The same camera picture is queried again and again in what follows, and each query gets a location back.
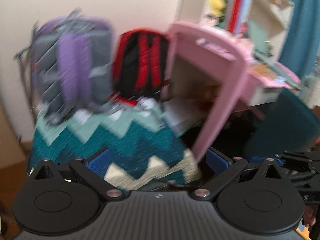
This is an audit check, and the dark teal bin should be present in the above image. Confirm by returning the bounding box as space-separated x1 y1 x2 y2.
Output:
244 88 319 158

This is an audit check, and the teal cream chevron blanket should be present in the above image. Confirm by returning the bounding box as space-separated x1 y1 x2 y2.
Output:
27 106 200 190

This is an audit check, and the beige wardrobe door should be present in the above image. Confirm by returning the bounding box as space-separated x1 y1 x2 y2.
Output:
0 104 27 169

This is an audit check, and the pink plastic chair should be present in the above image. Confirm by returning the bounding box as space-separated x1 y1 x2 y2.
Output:
161 21 301 161

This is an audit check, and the purple grey backpack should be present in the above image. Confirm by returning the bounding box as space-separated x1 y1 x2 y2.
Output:
14 9 116 125

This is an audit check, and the teal curtain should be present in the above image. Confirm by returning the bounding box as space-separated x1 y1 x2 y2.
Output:
279 0 319 78

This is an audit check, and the black red backpack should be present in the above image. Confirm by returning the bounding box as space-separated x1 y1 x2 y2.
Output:
112 29 169 106

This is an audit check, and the bookshelf with books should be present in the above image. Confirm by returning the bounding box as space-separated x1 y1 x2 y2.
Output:
177 0 295 60

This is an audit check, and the yellow plush toy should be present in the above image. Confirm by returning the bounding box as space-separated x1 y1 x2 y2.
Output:
201 0 226 29

